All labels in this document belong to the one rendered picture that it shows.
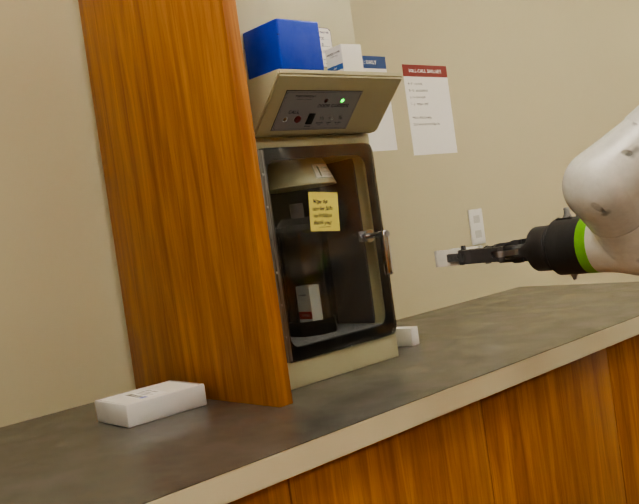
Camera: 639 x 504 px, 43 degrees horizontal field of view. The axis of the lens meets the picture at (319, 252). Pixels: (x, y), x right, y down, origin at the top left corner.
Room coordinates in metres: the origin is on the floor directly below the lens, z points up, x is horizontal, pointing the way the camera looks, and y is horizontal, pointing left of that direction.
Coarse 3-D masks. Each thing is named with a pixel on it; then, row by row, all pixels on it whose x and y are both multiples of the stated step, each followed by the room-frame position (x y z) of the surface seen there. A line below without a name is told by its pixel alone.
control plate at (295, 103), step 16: (288, 96) 1.43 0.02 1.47; (304, 96) 1.46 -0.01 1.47; (320, 96) 1.49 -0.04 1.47; (336, 96) 1.51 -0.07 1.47; (352, 96) 1.54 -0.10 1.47; (288, 112) 1.46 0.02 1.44; (304, 112) 1.49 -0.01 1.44; (320, 112) 1.52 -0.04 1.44; (336, 112) 1.54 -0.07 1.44; (352, 112) 1.57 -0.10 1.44; (272, 128) 1.47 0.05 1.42; (288, 128) 1.49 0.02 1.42; (304, 128) 1.52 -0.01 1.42; (320, 128) 1.55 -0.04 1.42; (336, 128) 1.58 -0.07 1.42
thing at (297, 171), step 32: (288, 160) 1.52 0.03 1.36; (320, 160) 1.57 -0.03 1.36; (352, 160) 1.63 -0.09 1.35; (288, 192) 1.51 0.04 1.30; (352, 192) 1.62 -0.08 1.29; (288, 224) 1.50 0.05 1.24; (352, 224) 1.61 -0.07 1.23; (288, 256) 1.50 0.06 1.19; (320, 256) 1.55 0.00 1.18; (352, 256) 1.60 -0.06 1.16; (288, 288) 1.49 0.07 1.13; (320, 288) 1.54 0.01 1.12; (352, 288) 1.60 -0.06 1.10; (384, 288) 1.66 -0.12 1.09; (288, 320) 1.48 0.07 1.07; (320, 320) 1.53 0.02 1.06; (352, 320) 1.59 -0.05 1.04; (384, 320) 1.65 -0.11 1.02; (320, 352) 1.53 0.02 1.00
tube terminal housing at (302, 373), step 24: (240, 0) 1.49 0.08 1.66; (264, 0) 1.53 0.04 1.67; (288, 0) 1.57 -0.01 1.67; (312, 0) 1.61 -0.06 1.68; (336, 0) 1.66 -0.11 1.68; (240, 24) 1.49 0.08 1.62; (336, 24) 1.65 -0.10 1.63; (264, 144) 1.50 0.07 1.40; (288, 144) 1.54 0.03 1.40; (312, 144) 1.58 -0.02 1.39; (312, 360) 1.53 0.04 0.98; (336, 360) 1.57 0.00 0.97; (360, 360) 1.61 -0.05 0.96; (384, 360) 1.66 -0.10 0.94
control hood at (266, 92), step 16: (256, 80) 1.43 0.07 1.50; (272, 80) 1.40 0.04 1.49; (288, 80) 1.41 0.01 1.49; (304, 80) 1.43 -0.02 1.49; (320, 80) 1.46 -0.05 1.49; (336, 80) 1.48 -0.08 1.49; (352, 80) 1.51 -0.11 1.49; (368, 80) 1.54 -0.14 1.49; (384, 80) 1.57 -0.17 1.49; (400, 80) 1.60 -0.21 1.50; (256, 96) 1.44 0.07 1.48; (272, 96) 1.41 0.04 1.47; (368, 96) 1.57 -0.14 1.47; (384, 96) 1.60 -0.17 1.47; (256, 112) 1.44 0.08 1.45; (272, 112) 1.44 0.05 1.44; (368, 112) 1.61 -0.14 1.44; (384, 112) 1.64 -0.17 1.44; (256, 128) 1.45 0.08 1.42; (352, 128) 1.61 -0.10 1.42; (368, 128) 1.64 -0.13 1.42
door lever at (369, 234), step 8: (368, 232) 1.64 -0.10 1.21; (376, 232) 1.62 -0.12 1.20; (384, 232) 1.60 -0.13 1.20; (368, 240) 1.63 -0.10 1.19; (384, 240) 1.60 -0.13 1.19; (384, 248) 1.60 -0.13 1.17; (384, 256) 1.60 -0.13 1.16; (384, 264) 1.60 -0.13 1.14; (384, 272) 1.61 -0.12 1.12; (392, 272) 1.60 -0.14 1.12
